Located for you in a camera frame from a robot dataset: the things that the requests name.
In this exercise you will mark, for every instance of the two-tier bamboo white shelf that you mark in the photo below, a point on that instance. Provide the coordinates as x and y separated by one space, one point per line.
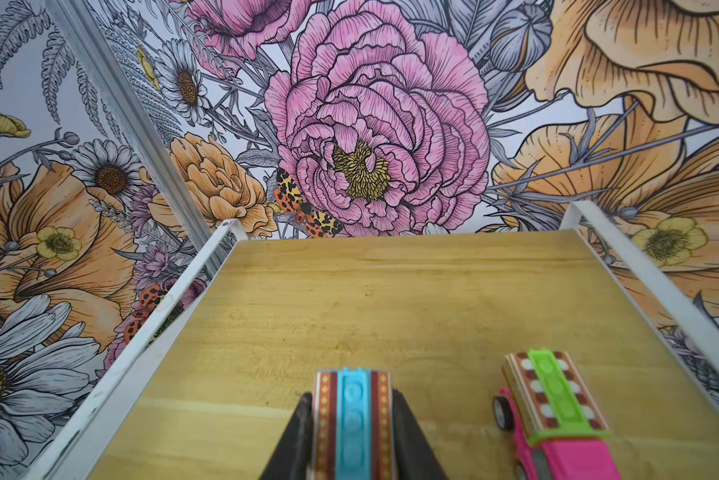
211 398

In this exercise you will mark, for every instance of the pink toy truck green top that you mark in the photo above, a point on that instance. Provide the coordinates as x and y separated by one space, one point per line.
558 430

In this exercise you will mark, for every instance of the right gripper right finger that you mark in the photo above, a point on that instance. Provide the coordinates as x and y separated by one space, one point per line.
415 458

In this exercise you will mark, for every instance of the right aluminium corner post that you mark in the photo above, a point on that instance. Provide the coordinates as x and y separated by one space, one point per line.
88 41

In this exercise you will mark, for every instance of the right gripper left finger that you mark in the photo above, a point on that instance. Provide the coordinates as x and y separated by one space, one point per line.
292 455

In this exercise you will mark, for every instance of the pink toy truck blue top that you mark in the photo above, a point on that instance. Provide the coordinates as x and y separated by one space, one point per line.
353 426

